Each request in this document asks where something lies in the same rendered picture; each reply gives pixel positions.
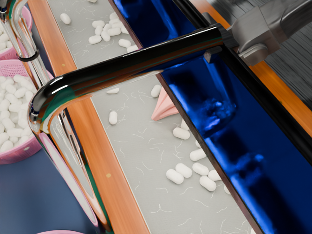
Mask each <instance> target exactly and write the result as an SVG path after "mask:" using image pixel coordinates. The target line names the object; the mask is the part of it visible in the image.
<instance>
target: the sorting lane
mask: <svg viewBox="0 0 312 234"><path fill-rule="evenodd" d="M47 1H48V4H49V6H50V8H51V10H52V13H53V15H54V17H55V19H56V22H57V24H58V26H59V28H60V30H61V33H62V35H63V37H64V39H65V42H66V44H67V46H68V49H69V51H70V53H71V55H72V58H73V60H74V62H75V65H76V67H77V69H79V68H82V67H85V66H88V65H92V64H94V63H97V62H100V61H103V60H106V59H110V58H113V57H116V56H119V55H122V54H125V53H128V52H127V48H126V47H122V46H120V45H119V43H118V42H119V40H121V39H124V40H128V41H129V42H130V43H131V46H134V45H136V44H135V42H134V41H133V39H132V38H131V36H130V35H129V34H126V33H123V32H121V33H120V34H119V35H115V36H110V40H109V41H107V42H106V41H104V39H103V38H102V37H101V38H102V40H101V41H100V42H99V43H95V44H90V43H89V41H88V40H89V37H92V36H95V35H96V34H95V30H96V28H94V27H93V26H92V23H93V22H94V21H99V20H102V21H103V22H104V23H105V25H106V24H109V21H110V15H111V14H112V13H114V12H115V11H114V9H113V8H112V6H111V5H110V3H109V1H108V0H97V1H96V2H91V1H87V0H47ZM63 13H65V14H67V15H68V16H69V18H70V19H71V22H70V24H65V23H64V22H63V21H62V20H61V19H60V16H61V14H63ZM105 25H104V27H105ZM104 27H103V28H104ZM100 36H101V35H100ZM155 85H160V86H161V87H162V85H161V83H160V82H159V80H158V79H157V77H156V76H155V75H153V76H150V77H147V78H144V79H141V80H139V81H136V82H133V83H130V84H127V85H124V86H122V87H119V91H118V93H107V92H105V93H102V94H99V95H96V96H93V97H91V101H92V103H93V105H94V107H95V110H96V112H97V114H98V116H99V119H100V121H101V123H102V125H103V128H104V130H105V132H106V135H107V137H108V139H109V141H110V143H111V146H112V148H113V150H114V152H115V155H116V157H117V159H118V162H119V164H120V166H121V168H122V171H123V173H124V175H125V177H126V180H127V182H128V184H129V186H130V189H131V191H132V193H133V196H134V198H135V200H136V202H137V204H138V207H139V209H140V211H141V213H142V216H143V218H144V220H145V222H146V225H147V227H148V229H149V232H150V234H251V229H252V227H251V225H250V224H249V222H248V221H247V219H246V217H245V216H244V214H243V213H242V211H241V209H240V208H239V206H238V205H237V203H236V202H235V200H234V198H233V197H232V196H231V194H228V193H226V192H225V190H224V186H225V184H224V183H223V181H222V180H217V181H214V182H215V183H216V189H215V190H214V191H209V190H207V189H206V188H205V187H204V186H202V185H201V184H200V178H201V177H202V175H200V174H198V173H196V172H194V171H193V168H192V167H193V164H194V163H200V164H201V165H203V166H205V167H207V168H208V170H209V172H210V171H212V170H215V169H214V167H213V165H212V164H211V162H210V161H209V159H208V158H207V156H206V157H205V158H202V159H199V160H197V161H192V160H191V159H190V153H191V152H192V151H195V150H198V149H200V148H199V147H197V146H196V143H195V142H196V139H195V137H194V135H193V134H192V132H191V131H190V129H189V130H188V132H189V133H190V137H189V138H188V139H186V140H184V139H181V138H178V137H175V136H174V134H173V130H174V129H175V128H181V124H182V119H183V118H182V116H181V115H180V113H176V114H173V115H169V116H167V117H164V118H162V119H159V120H157V121H154V120H152V119H151V117H152V114H153V112H154V110H155V108H156V105H157V101H158V99H159V95H160V94H159V95H158V96H157V97H152V95H151V91H152V89H153V88H154V86H155ZM112 111H115V112H116V113H117V123H116V124H110V122H109V117H110V113H111V112H112ZM179 163H182V164H184V165H185V166H187V167H188V168H190V169H191V170H192V175H191V177H189V178H185V177H183V178H184V180H183V182H182V183H181V184H176V183H175V182H173V181H172V180H170V179H168V178H167V176H166V173H167V171H168V170H169V169H173V170H175V171H176V165H177V164H179Z"/></svg>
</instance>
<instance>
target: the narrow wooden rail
mask: <svg viewBox="0 0 312 234"><path fill-rule="evenodd" d="M27 3H28V6H29V9H30V11H31V14H32V17H33V20H34V22H35V25H36V28H37V30H38V32H39V35H40V38H41V41H42V43H43V46H44V49H45V52H46V54H47V56H48V59H49V62H50V64H51V67H52V70H53V73H54V75H55V77H56V76H59V75H61V74H64V73H66V72H70V71H73V70H76V69H77V67H76V65H75V62H74V60H73V58H72V55H71V53H70V51H69V49H68V46H67V44H66V42H65V39H64V37H63V35H62V33H61V30H60V28H59V26H58V24H57V22H56V19H55V17H54V15H53V13H52V10H51V8H50V6H49V4H48V1H47V0H30V1H28V2H27ZM67 109H68V112H69V115H70V117H71V120H72V123H73V126H74V128H75V131H76V134H77V136H78V139H79V141H80V144H81V147H82V149H83V152H84V155H85V158H86V160H87V162H88V165H89V168H90V170H91V173H92V176H93V179H94V181H95V184H96V187H97V189H98V192H99V194H100V197H101V200H102V202H103V205H104V208H105V211H106V213H107V215H108V218H109V221H110V224H111V226H112V229H113V232H114V234H150V232H149V229H148V227H147V225H146V222H145V220H144V218H143V216H142V213H141V211H140V209H139V207H138V204H137V202H136V200H135V198H134V196H133V193H132V191H131V189H130V186H129V184H128V182H127V180H126V177H125V175H124V173H123V171H122V168H121V166H120V164H119V162H118V159H117V157H116V155H115V152H114V150H113V148H112V146H111V143H110V141H109V139H108V137H107V135H106V132H105V130H104V128H103V125H102V123H101V121H100V119H99V116H98V114H97V112H96V110H95V107H94V105H93V103H92V101H91V98H88V99H85V100H82V101H79V102H76V103H74V104H71V105H70V106H68V107H67Z"/></svg>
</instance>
